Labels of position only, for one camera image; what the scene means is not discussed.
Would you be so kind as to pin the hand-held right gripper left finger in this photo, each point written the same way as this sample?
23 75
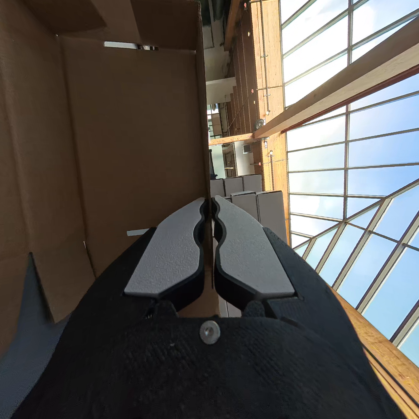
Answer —
163 258

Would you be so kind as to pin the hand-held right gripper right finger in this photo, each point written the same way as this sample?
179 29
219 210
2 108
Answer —
252 258

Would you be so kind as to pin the brown cardboard box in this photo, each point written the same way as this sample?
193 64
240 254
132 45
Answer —
131 131

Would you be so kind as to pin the stack of white boxes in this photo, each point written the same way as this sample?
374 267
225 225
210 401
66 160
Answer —
268 209

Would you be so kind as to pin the glass skylight window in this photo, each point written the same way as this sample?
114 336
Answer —
376 157

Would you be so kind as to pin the wooden ceiling beam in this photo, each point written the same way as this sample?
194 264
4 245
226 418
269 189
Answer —
327 98

